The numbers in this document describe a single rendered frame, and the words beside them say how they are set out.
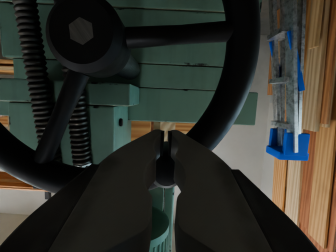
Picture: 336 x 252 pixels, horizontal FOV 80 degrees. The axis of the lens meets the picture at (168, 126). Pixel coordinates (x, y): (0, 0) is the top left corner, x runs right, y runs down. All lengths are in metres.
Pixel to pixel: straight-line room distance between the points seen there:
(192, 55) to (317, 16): 1.43
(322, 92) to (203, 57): 1.41
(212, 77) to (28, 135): 0.29
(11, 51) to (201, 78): 0.33
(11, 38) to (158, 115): 0.28
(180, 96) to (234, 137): 2.60
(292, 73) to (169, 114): 0.92
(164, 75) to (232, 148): 2.66
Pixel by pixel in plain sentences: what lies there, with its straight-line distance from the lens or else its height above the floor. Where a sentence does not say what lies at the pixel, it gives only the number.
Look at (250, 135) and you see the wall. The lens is 3.01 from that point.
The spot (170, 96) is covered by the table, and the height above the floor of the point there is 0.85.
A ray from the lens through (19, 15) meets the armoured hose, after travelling 0.30.
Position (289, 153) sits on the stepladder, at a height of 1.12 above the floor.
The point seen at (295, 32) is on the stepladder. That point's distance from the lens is 1.22.
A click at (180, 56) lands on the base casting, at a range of 0.37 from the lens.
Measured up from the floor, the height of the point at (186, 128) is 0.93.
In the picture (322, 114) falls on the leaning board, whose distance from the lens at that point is 1.71.
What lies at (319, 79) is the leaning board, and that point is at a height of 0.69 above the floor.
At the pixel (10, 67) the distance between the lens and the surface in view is 2.98.
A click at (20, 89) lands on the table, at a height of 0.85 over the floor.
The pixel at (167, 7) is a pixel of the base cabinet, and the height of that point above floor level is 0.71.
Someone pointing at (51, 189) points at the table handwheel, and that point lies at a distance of 0.22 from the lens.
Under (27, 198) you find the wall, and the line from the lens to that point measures 3.86.
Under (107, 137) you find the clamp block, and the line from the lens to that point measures 0.28.
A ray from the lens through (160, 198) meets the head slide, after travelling 0.69.
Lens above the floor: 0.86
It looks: 8 degrees up
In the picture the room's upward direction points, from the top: 178 degrees counter-clockwise
